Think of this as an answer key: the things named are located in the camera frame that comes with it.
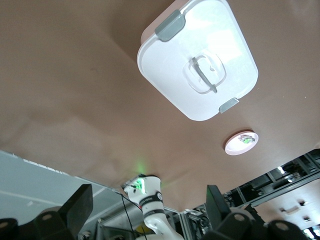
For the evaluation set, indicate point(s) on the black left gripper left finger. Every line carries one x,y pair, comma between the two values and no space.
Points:
75,207

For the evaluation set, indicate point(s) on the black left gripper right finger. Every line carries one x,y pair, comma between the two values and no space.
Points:
218,207

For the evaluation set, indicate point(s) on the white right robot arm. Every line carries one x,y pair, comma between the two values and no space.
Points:
152,200

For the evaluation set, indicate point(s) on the white lidded box grey clips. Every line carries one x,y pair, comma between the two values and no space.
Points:
175,37

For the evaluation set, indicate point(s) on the pink round plate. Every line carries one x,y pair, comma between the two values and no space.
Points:
235,147

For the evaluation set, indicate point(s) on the background machine frame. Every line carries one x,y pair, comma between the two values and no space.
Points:
287,185

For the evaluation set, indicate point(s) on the green and clear switch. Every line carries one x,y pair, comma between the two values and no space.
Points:
246,139

